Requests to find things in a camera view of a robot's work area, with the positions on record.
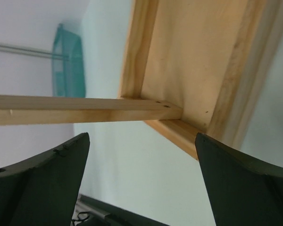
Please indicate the teal plastic basket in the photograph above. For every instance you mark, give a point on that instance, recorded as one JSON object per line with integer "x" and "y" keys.
{"x": 67, "y": 64}

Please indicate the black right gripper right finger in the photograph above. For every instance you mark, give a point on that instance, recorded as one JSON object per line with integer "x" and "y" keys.
{"x": 242, "y": 190}

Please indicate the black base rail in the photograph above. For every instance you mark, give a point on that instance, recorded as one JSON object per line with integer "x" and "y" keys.
{"x": 93, "y": 212}

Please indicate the wooden clothes rack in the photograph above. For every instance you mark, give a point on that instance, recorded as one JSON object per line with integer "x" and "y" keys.
{"x": 189, "y": 66}

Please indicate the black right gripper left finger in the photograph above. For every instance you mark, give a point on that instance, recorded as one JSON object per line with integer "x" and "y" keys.
{"x": 42, "y": 190}

